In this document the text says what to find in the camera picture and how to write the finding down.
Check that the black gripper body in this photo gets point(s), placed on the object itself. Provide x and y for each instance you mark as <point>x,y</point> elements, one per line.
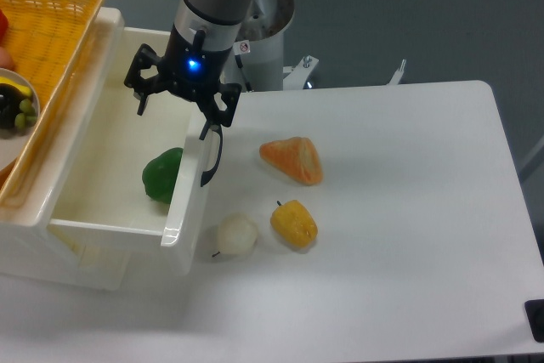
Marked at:
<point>190,73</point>

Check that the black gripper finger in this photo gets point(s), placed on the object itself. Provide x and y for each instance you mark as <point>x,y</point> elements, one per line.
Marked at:
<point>217,102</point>
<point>144,59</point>

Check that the white drawer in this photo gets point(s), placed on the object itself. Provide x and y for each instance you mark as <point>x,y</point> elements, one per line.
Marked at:
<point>103,199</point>

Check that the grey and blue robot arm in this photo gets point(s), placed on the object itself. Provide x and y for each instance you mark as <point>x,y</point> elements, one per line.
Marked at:
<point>200,42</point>

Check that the white drawer cabinet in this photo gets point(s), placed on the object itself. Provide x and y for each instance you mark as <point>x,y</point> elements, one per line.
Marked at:
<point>28,247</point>

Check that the orange bread toy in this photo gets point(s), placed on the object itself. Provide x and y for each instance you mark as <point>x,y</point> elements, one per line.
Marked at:
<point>296,157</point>

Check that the orange woven basket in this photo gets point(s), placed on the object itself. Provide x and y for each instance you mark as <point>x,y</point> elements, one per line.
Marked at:
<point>46,38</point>

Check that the green toy pepper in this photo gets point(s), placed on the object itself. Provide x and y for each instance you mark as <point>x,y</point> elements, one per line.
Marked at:
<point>160,175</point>

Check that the yellow banana toy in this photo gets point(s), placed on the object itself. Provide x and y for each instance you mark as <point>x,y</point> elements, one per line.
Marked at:
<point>23,89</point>

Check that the green grapes toy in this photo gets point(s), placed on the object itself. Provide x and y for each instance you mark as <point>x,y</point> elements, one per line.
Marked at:
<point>27,116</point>

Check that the pink toy peach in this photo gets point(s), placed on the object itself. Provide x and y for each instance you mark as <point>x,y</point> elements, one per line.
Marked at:
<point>6,60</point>

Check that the white toy pear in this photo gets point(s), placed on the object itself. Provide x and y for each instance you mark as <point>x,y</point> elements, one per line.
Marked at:
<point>236,235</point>

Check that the dark purple toy eggplant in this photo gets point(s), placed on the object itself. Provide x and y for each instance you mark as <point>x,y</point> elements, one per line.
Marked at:
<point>10,99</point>

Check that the yellow toy pepper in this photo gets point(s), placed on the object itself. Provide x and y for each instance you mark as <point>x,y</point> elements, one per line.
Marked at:
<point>293,223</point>

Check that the red toy fruit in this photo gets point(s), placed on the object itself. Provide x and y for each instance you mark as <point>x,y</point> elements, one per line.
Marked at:
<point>4,25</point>

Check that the white plate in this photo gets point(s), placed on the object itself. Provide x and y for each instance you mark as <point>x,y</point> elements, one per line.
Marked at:
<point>13,140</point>

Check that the black corner device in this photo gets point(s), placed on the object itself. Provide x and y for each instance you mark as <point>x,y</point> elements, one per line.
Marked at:
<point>535,313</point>

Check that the white table clamp bracket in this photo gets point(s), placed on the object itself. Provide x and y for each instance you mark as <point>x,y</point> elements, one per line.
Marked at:
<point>298,77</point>

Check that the black top drawer handle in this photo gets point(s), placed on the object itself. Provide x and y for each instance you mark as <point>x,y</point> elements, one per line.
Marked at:
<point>213,135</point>

